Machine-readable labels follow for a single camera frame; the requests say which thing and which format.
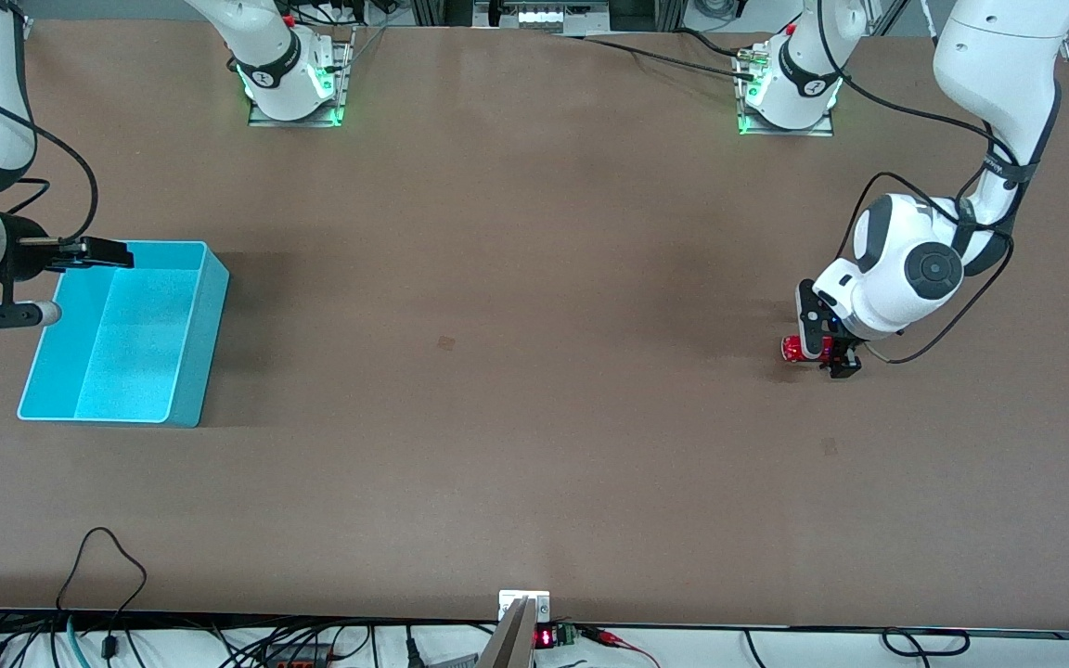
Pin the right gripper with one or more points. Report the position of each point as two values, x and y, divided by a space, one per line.
24 259

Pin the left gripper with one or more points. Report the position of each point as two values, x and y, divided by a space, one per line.
843 360

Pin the red beetle toy car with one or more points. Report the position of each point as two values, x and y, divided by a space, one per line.
796 349

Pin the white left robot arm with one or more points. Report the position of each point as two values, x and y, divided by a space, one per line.
998 56

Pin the blue plastic box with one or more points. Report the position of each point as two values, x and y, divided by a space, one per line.
135 343

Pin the red digit display module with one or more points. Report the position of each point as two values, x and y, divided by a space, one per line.
546 637

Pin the orange connector block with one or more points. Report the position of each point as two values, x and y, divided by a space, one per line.
298 657

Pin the background device with white lights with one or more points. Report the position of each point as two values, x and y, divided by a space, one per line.
539 17

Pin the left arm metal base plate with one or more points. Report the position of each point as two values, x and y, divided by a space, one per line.
790 132

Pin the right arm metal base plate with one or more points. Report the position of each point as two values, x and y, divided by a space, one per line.
293 122

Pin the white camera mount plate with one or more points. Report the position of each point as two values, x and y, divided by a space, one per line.
508 598

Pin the grey camera mount bar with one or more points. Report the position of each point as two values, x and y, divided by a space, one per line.
511 645

